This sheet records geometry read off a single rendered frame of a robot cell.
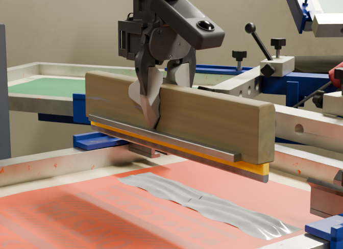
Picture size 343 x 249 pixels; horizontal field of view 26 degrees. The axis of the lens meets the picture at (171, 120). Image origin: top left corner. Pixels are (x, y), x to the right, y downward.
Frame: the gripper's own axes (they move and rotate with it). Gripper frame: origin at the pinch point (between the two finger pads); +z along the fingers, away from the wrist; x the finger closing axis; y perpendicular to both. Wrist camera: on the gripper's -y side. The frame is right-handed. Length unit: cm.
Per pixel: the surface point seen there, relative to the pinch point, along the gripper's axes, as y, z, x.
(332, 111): 3.5, 4.4, -40.4
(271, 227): -16.4, 12.9, -5.3
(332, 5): 74, -9, -121
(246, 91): 42, 8, -56
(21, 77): 129, 14, -41
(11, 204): 16.0, 13.7, 17.2
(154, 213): -0.5, 13.7, 2.7
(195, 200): -1.1, 12.9, -4.6
